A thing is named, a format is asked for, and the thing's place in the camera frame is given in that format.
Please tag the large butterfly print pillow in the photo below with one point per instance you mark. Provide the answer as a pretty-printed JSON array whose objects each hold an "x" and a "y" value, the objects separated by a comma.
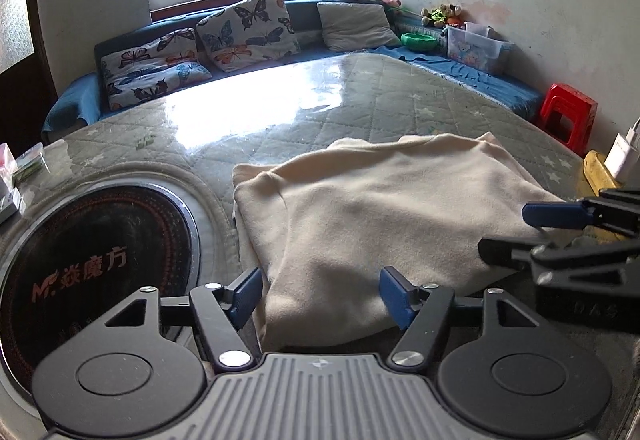
[{"x": 245, "y": 29}]

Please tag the white charger plug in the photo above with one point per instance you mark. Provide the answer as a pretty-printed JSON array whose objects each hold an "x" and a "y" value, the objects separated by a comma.
[{"x": 620, "y": 154}]

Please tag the small white box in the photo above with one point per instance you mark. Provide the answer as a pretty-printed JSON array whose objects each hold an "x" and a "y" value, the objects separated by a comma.
[{"x": 10, "y": 206}]

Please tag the wooden door with frosted glass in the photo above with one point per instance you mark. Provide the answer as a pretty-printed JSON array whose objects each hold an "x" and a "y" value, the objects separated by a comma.
[{"x": 17, "y": 19}]

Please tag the cream sweater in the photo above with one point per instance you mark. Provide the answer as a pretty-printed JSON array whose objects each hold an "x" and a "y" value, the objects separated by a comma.
[{"x": 375, "y": 220}]

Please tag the brown and green plush toys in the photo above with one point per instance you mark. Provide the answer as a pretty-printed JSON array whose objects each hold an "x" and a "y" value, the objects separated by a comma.
[{"x": 442, "y": 14}]

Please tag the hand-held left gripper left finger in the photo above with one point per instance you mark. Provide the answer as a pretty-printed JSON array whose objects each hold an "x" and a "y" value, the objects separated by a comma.
[{"x": 247, "y": 296}]

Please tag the plain grey pillow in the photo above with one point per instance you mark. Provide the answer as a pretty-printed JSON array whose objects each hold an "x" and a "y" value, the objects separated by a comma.
[{"x": 355, "y": 25}]

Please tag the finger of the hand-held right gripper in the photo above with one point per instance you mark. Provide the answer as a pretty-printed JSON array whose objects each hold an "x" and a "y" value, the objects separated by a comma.
[
  {"x": 505, "y": 252},
  {"x": 555, "y": 216}
]

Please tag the yellow block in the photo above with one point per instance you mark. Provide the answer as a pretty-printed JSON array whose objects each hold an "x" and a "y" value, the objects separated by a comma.
[{"x": 597, "y": 172}]

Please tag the green and white packet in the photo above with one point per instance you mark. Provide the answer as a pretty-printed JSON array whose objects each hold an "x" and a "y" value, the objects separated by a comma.
[{"x": 29, "y": 164}]

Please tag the green plastic bowl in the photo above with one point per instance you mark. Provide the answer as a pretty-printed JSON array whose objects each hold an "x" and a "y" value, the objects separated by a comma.
[{"x": 419, "y": 42}]

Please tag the round built-in induction cooktop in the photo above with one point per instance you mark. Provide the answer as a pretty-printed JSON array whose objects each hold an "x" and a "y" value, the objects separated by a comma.
[{"x": 100, "y": 245}]

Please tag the clear plastic storage box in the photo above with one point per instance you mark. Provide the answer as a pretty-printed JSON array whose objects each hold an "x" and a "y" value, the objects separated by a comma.
[{"x": 475, "y": 50}]

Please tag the red plastic stool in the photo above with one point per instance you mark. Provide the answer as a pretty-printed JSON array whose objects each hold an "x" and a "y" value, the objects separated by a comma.
[{"x": 567, "y": 107}]

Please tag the blue sofa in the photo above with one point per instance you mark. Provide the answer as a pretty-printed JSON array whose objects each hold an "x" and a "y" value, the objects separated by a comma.
[{"x": 306, "y": 15}]

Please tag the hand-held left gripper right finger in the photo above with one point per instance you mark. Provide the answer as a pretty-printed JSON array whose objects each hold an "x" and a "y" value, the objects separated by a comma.
[{"x": 395, "y": 296}]

